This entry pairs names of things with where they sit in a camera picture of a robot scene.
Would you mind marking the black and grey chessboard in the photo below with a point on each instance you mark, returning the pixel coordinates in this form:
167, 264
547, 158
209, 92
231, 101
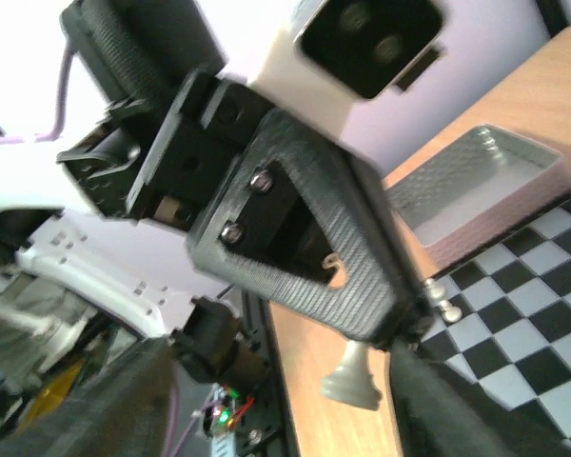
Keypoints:
513, 342

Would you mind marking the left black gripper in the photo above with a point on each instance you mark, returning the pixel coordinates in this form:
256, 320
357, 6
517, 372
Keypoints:
300, 221

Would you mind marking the white pawn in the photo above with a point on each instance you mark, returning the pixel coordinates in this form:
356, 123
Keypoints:
434, 289
450, 313

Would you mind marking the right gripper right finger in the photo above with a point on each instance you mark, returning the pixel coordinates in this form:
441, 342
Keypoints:
438, 413

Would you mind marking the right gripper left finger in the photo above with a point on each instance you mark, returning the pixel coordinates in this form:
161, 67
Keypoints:
123, 411

